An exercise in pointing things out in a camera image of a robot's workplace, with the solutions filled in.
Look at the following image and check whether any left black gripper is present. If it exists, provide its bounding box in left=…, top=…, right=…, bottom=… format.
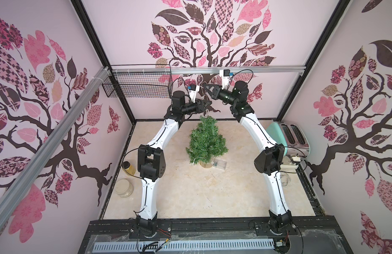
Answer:
left=180, top=97, right=211, bottom=115

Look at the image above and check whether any small green christmas tree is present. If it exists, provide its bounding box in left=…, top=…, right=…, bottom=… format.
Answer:
left=186, top=116, right=228, bottom=168

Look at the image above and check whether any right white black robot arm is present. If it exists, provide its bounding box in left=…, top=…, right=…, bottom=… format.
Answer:
left=202, top=80, right=293, bottom=235

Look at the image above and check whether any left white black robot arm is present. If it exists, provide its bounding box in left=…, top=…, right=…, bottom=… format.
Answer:
left=135, top=84, right=211, bottom=236

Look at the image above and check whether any clear battery box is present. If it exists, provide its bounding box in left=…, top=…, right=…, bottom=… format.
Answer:
left=212, top=158, right=227, bottom=170

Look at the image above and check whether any mint green chrome toaster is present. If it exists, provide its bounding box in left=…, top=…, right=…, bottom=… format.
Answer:
left=266, top=122, right=310, bottom=162

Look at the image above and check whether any yellow liquid jar black lid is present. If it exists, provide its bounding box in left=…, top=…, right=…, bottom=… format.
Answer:
left=121, top=161, right=136, bottom=176

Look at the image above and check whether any clear glass jar right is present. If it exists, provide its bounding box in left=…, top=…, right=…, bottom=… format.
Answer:
left=280, top=172, right=292, bottom=187

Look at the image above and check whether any clear jar cream lid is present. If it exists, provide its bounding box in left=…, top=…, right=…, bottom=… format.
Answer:
left=114, top=178, right=134, bottom=198

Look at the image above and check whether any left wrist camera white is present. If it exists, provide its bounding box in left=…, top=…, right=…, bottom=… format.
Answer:
left=187, top=84, right=200, bottom=103

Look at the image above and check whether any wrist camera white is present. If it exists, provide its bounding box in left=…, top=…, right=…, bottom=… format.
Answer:
left=187, top=84, right=200, bottom=103
left=219, top=69, right=234, bottom=90

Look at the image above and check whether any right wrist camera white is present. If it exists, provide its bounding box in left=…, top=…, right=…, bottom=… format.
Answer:
left=219, top=69, right=234, bottom=90

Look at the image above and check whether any aluminium rail back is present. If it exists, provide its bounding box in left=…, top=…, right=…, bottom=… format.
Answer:
left=112, top=65, right=306, bottom=75

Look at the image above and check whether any aluminium rail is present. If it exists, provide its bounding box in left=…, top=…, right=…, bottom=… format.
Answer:
left=0, top=66, right=111, bottom=230
left=112, top=65, right=306, bottom=75

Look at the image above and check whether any black wire basket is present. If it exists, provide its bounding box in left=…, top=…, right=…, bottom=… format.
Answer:
left=102, top=63, right=173, bottom=98

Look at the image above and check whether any white slotted cable duct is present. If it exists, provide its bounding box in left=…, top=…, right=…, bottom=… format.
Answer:
left=91, top=239, right=275, bottom=254

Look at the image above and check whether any aluminium rail left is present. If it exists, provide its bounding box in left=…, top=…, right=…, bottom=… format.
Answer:
left=0, top=66, right=111, bottom=230

